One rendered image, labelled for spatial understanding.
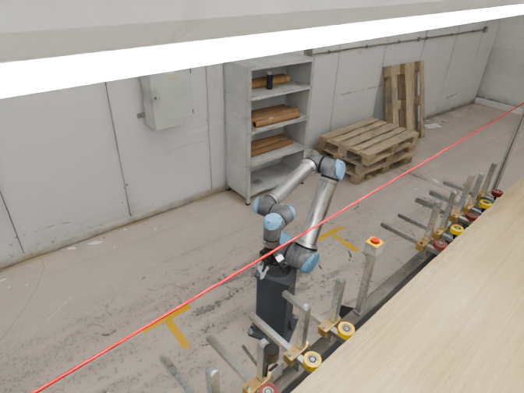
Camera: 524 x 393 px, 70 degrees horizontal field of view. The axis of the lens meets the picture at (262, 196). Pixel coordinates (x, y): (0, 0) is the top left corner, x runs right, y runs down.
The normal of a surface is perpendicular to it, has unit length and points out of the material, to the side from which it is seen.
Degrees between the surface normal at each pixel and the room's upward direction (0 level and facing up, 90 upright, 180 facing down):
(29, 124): 90
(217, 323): 0
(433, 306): 0
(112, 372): 0
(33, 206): 90
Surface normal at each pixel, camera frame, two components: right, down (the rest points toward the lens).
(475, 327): 0.03, -0.85
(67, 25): 0.61, -0.07
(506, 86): -0.79, 0.30
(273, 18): 0.68, 0.40
